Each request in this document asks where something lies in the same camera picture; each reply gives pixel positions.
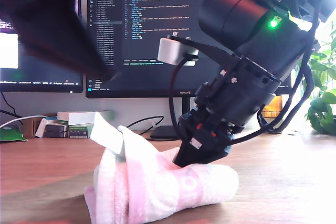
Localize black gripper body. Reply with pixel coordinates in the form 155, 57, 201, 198
178, 55, 284, 161

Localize pink white checked tea towel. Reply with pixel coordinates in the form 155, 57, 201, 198
83, 111, 239, 224

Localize amber glass lamp grey base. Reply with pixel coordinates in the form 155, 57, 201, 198
261, 95, 284, 119

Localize black monitor with purple window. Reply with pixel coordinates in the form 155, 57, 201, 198
0, 16, 83, 94

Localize green leafy houseplant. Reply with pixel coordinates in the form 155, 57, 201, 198
304, 16, 336, 135

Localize black Huawei computer monitor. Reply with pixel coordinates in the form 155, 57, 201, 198
85, 0, 292, 141

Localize long white box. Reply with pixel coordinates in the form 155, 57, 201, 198
57, 110, 114, 126

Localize brown cardboard box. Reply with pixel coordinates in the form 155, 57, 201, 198
21, 118, 44, 138

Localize dark brown small box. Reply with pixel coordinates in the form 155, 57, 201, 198
44, 125, 69, 138

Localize white green small box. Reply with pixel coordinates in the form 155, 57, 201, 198
68, 124, 92, 138

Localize green foil packet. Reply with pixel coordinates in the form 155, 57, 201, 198
0, 126, 28, 143

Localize black desk cable with plug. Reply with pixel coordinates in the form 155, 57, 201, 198
126, 115, 165, 141

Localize thin black camera cable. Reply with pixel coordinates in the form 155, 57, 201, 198
169, 53, 201, 137

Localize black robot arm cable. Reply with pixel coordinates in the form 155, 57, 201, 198
230, 11, 322, 146

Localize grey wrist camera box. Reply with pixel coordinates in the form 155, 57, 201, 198
156, 31, 200, 67

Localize thin black wall cable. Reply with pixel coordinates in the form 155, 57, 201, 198
0, 93, 24, 120

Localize white cable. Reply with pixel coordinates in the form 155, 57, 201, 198
0, 115, 49, 130

